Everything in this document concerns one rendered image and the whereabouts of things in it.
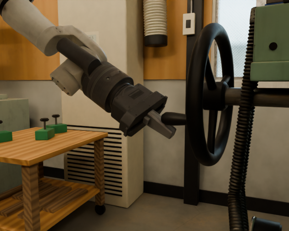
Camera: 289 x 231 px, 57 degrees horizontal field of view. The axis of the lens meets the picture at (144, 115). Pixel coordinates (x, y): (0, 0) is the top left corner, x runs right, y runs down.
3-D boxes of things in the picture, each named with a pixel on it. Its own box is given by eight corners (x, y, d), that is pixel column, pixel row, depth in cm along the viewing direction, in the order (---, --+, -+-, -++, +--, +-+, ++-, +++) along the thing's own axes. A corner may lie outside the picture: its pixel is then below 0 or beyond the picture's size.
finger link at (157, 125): (170, 139, 52) (147, 121, 54) (175, 128, 50) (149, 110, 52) (166, 144, 51) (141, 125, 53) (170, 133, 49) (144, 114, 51)
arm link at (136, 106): (161, 118, 60) (123, 90, 64) (172, 85, 54) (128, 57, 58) (123, 149, 52) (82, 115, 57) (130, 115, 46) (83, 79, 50)
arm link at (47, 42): (82, 91, 62) (40, 54, 63) (108, 65, 64) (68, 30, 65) (79, 80, 56) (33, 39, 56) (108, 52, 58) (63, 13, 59)
